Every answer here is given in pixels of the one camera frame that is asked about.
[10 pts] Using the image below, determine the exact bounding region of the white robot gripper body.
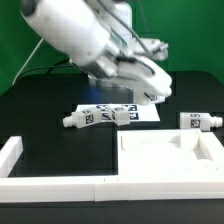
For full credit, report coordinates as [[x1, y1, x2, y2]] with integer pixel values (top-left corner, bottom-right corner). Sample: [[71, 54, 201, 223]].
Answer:
[[96, 38, 172, 98]]

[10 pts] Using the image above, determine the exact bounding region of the white cable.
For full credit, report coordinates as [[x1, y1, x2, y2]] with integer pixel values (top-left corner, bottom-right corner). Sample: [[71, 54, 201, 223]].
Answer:
[[12, 38, 44, 86]]

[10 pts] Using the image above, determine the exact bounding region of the paper sheet with AprilTags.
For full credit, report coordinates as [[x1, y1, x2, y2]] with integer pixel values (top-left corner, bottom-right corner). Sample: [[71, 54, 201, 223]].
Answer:
[[76, 104, 160, 122]]

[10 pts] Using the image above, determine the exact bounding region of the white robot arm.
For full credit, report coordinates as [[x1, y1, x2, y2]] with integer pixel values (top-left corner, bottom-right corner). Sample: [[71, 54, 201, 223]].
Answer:
[[20, 0, 172, 101]]

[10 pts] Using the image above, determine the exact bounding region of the white square table top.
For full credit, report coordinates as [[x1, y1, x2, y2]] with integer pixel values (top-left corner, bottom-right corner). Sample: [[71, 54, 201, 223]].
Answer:
[[117, 129, 224, 177]]

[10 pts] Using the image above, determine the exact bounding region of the white U-shaped obstacle fence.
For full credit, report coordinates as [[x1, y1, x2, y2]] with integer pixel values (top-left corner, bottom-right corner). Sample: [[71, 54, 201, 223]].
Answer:
[[0, 136, 224, 203]]

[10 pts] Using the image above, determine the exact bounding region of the black cable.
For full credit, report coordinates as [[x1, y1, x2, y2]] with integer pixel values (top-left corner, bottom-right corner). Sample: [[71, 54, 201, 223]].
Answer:
[[16, 57, 81, 78]]

